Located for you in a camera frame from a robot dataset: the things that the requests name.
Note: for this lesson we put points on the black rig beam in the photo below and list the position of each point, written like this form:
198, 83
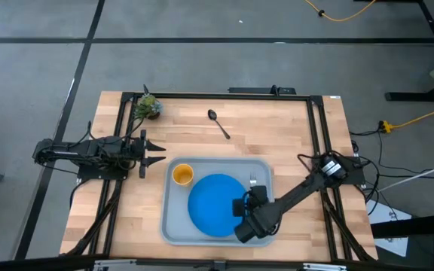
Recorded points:
32, 262
420, 224

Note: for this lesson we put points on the grey plastic tray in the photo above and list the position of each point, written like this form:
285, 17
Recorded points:
179, 222

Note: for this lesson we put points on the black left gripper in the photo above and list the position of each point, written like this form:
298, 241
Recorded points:
142, 154

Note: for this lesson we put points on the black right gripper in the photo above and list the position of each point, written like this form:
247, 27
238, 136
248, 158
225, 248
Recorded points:
258, 195

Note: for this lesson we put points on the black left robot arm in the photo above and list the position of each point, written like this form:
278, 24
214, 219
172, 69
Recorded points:
70, 152

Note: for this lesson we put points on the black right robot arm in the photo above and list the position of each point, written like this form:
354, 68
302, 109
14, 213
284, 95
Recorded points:
296, 193

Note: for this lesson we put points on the white paper sheet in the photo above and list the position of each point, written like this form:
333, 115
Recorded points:
386, 216

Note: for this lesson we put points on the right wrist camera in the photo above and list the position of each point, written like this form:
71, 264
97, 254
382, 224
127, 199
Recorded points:
239, 207

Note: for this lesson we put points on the black aluminium table frame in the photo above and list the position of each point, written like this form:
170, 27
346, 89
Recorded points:
220, 96

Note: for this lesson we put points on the black bracket on table edge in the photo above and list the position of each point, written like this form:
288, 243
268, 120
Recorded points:
254, 90

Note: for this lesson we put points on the small potted succulent plant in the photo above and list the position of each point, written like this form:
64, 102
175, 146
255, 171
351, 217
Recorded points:
148, 106

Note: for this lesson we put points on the black spoon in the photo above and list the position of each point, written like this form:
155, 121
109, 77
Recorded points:
212, 114

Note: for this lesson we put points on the black stand frame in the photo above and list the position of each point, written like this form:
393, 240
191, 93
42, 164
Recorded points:
420, 96

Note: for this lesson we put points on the yellow ribbed cup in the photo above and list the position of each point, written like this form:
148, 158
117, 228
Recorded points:
183, 175

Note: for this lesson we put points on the blue round plate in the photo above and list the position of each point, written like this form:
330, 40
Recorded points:
213, 205

